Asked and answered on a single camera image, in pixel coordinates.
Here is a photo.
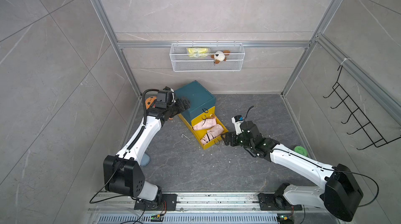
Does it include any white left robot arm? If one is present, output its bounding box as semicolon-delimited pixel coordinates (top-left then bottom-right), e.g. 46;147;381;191
103;87;190;208

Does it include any light blue cup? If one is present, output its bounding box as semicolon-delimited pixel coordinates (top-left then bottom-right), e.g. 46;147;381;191
140;154;150;167

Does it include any black wire wall hook rack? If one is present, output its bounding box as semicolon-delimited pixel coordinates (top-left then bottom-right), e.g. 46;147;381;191
323;65;401;151

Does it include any pink umbrella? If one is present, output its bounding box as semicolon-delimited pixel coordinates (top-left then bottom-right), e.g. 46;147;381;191
200;124;224;145
193;116;217;131

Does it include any metal base rail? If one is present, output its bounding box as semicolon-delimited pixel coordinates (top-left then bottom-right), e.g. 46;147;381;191
82;192;341;224

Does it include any brown white plush dog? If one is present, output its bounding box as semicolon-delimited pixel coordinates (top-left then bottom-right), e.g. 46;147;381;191
211;50;231;65

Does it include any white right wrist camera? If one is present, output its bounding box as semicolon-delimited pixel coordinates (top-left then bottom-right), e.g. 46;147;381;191
231;115;244;135

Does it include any green round object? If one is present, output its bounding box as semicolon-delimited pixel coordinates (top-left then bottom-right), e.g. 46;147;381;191
294;146;309;157

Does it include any white wire wall basket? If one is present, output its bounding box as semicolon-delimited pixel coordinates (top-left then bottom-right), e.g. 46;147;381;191
169;42;245;72

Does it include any orange shark plush toy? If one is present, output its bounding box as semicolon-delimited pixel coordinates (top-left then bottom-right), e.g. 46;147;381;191
145;96;157;109

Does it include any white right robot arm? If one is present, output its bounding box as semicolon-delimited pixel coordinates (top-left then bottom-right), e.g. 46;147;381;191
221;121;363;222

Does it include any yellow package in basket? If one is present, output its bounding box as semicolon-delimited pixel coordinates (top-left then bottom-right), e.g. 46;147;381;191
187;47;210;59

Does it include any pink umbrella front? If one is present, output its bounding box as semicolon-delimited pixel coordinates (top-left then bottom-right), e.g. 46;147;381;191
200;124;224;145

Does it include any teal and yellow drawer box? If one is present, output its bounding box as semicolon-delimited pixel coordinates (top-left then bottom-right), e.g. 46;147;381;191
175;81;228;150

